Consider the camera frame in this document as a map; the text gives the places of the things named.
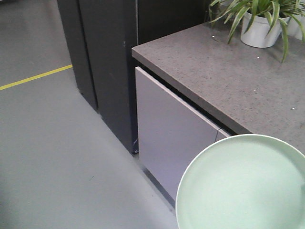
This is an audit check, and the light green round plate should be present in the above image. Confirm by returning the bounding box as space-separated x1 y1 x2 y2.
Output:
175 134 305 229

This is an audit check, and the tall dark cabinet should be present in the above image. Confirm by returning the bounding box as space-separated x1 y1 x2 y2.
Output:
57 0 209 154

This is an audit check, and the white plant pot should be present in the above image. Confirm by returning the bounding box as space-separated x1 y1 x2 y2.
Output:
241 12 281 48

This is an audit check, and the green spider plant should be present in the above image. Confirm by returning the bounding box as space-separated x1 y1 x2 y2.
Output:
208 0 305 62

